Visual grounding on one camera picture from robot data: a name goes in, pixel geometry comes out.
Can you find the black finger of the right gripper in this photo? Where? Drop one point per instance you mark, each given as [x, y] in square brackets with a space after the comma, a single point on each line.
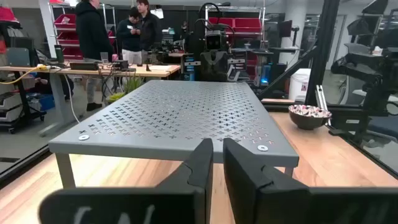
[207, 72]
[221, 72]

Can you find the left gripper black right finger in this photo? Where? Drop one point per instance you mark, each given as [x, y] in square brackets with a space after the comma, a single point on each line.
[280, 205]

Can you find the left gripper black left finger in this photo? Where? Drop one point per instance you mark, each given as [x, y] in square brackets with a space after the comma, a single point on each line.
[174, 205]

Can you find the black bowl floral inside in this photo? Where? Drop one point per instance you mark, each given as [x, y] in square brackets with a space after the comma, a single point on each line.
[308, 123]

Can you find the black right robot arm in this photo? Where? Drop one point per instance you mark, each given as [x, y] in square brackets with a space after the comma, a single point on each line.
[195, 40]

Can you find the stacked network equipment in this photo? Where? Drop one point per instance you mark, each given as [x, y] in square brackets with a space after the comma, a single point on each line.
[189, 67]

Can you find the red storage bin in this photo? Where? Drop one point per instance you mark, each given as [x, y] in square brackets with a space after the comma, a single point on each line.
[7, 15]
[66, 40]
[248, 25]
[252, 62]
[71, 53]
[225, 22]
[59, 27]

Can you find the computer tower blue light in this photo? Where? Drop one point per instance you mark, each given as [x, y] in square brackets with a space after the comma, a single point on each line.
[265, 77]

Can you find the white paper sheet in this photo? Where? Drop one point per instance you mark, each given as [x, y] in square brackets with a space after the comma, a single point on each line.
[160, 67]

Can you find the wooden desk grey legs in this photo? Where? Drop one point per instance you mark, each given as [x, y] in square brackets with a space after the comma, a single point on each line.
[155, 72]

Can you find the grey perforated metal shelf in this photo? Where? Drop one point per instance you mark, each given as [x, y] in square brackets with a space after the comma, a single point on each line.
[174, 118]

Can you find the person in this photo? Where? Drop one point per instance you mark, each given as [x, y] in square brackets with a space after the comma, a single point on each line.
[129, 37]
[93, 31]
[66, 87]
[150, 31]

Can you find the black computer monitor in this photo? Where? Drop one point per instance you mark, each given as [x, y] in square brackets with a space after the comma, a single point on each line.
[285, 28]

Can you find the green succulent plant in pot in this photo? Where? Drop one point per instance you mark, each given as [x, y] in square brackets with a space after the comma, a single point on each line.
[132, 85]

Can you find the white waste bin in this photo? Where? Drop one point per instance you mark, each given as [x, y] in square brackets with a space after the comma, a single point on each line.
[298, 84]

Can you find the clear plastic cup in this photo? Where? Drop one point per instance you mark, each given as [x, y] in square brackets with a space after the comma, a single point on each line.
[104, 58]

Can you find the black flat box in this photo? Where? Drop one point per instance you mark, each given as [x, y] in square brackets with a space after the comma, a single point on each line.
[84, 66]

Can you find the grey office chair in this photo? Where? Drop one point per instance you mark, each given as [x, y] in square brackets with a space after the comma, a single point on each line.
[354, 48]

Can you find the black studio lamp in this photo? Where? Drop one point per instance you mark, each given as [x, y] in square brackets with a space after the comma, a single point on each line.
[360, 27]
[376, 6]

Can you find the dark green bottle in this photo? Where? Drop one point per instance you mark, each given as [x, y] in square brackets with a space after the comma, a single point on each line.
[59, 54]

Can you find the blue storage bin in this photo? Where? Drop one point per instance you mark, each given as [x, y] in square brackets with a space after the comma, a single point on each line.
[46, 102]

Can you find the black cart white trays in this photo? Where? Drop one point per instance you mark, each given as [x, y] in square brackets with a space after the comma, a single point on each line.
[9, 113]

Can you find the grey flat case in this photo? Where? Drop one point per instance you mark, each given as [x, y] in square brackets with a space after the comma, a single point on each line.
[18, 56]

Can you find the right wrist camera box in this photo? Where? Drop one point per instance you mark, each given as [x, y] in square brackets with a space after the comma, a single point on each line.
[216, 41]

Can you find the silver metal bracket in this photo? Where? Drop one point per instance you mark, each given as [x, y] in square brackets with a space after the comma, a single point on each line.
[321, 99]

